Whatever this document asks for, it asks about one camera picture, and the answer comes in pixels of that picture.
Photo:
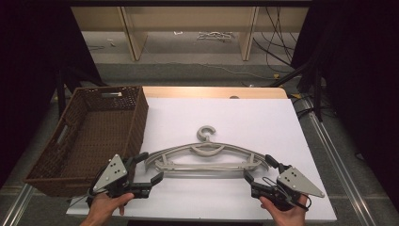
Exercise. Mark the person's right hand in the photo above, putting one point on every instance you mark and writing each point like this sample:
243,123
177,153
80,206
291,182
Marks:
290,216

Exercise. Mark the small white plastic piece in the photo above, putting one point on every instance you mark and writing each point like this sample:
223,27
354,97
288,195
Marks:
178,32

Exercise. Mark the metal floor rail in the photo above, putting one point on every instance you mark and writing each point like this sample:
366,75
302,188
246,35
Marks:
338,163
15,207

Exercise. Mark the brown wicker basket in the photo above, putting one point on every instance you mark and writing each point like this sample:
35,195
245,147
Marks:
103,132

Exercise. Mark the white sheet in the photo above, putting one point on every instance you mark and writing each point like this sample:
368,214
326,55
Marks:
232,119

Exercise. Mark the black metal stand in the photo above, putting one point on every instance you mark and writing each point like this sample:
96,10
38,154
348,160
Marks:
61,91
317,91

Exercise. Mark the white plastic pieces heap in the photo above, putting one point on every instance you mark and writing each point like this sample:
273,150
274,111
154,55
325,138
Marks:
215,35

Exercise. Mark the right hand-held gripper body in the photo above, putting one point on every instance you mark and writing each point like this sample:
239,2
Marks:
295,182

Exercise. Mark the beige wooden shelf unit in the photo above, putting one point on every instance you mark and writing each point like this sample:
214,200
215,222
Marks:
188,19

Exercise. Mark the dark curtain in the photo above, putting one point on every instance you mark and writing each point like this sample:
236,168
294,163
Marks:
360,78
28,78

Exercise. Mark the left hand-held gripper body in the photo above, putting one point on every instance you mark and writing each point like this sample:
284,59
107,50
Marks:
109,175

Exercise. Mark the person's left hand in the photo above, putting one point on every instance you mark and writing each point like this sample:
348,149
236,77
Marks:
105,205

